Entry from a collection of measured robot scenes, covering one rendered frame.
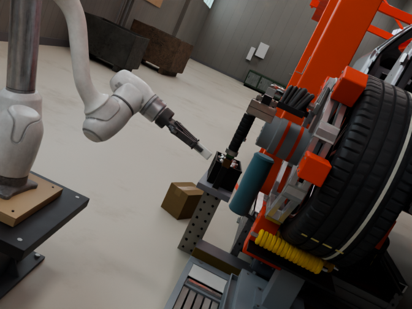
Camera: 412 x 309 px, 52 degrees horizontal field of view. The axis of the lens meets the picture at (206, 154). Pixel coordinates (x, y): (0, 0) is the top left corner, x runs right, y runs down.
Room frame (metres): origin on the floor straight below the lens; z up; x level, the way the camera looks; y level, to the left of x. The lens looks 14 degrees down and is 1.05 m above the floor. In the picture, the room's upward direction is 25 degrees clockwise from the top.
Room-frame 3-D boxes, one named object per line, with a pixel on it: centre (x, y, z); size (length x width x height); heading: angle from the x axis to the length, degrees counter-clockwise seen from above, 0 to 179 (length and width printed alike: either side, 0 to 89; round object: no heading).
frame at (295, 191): (1.56, -0.32, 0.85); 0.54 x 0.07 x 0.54; 175
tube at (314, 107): (1.47, -0.19, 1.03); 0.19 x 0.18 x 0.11; 85
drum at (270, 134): (1.56, -0.25, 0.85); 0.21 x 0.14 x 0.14; 85
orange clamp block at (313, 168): (1.24, -0.30, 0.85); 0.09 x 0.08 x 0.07; 175
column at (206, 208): (2.16, -0.12, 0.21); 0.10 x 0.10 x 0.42; 85
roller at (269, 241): (1.43, -0.41, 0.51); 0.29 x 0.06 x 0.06; 85
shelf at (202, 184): (2.13, -0.12, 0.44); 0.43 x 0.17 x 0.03; 175
